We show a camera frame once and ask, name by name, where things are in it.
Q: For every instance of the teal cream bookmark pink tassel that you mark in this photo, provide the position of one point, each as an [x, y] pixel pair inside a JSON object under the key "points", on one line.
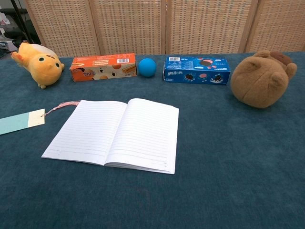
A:
{"points": [[19, 122]]}

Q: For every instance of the open white lined notebook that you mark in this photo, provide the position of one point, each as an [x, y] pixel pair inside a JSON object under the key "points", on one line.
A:
{"points": [[143, 133]]}

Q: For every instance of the blue ball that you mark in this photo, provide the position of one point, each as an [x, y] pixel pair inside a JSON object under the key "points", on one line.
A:
{"points": [[147, 67]]}

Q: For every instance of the blue Oreo cookie box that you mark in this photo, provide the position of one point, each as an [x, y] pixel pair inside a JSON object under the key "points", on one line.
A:
{"points": [[190, 69]]}

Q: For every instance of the orange snack box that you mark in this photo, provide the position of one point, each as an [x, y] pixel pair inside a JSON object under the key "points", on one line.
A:
{"points": [[100, 71]]}

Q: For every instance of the teal table cloth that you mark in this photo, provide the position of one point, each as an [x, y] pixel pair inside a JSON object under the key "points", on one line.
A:
{"points": [[214, 167]]}

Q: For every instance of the wicker folding screen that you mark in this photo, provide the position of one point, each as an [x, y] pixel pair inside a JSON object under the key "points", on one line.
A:
{"points": [[202, 26]]}

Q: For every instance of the brown plush capybara toy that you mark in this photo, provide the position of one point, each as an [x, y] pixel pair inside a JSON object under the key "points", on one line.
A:
{"points": [[259, 81]]}

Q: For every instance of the yellow plush animal toy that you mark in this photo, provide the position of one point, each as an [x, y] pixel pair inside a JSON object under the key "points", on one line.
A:
{"points": [[44, 65]]}

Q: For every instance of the black office chair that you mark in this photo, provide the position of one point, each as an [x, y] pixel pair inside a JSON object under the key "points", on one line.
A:
{"points": [[31, 29]]}

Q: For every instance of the black tripod stand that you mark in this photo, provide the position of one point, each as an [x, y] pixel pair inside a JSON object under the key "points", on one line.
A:
{"points": [[21, 20]]}

